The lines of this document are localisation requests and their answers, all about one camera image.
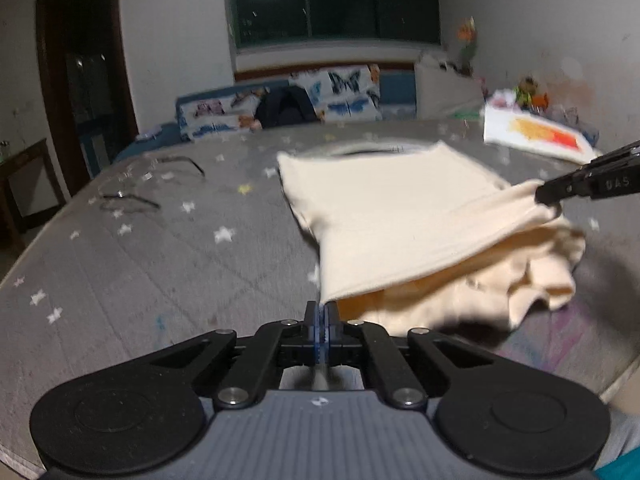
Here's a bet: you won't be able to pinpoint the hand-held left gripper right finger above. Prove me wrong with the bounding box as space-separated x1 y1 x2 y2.
322 302 501 409

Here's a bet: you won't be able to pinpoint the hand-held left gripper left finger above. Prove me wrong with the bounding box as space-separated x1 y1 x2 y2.
145 302 323 409

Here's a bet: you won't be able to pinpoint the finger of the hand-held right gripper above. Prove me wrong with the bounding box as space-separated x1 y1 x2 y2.
535 157 640 206
587 140 640 173

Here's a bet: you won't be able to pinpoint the cream garment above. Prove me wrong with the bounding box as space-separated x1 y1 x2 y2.
276 140 587 338

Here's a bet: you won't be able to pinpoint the clear storage box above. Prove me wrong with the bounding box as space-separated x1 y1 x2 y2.
550 105 601 143

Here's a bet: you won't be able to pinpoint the french fries drawing paper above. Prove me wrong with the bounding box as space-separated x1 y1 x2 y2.
482 105 603 163

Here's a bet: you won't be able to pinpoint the brown teddy bear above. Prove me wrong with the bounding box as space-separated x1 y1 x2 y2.
515 77 538 106

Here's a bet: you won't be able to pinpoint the grey star-patterned tablecloth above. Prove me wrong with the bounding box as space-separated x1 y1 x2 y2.
0 120 640 480

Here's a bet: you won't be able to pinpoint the grey pillow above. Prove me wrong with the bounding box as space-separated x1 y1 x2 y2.
414 52 486 120

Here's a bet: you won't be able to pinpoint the orange artificial flowers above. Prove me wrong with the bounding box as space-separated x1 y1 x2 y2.
457 17 478 61

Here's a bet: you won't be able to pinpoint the blue sofa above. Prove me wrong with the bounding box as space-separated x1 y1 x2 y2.
112 67 418 163

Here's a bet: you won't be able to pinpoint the black backpack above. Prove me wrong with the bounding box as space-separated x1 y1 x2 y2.
255 85 319 129

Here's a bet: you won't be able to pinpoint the butterfly print blanket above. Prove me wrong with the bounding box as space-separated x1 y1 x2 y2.
177 63 381 142

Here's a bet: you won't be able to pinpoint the teal cloth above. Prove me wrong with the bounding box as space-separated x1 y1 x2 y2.
595 455 640 480

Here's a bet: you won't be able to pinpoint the dark window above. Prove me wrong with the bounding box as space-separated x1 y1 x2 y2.
227 0 443 53

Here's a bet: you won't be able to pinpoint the small wooden table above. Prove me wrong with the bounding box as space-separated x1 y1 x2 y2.
0 138 68 248

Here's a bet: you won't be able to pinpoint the dark wooden door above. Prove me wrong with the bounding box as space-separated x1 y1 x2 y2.
35 0 140 183

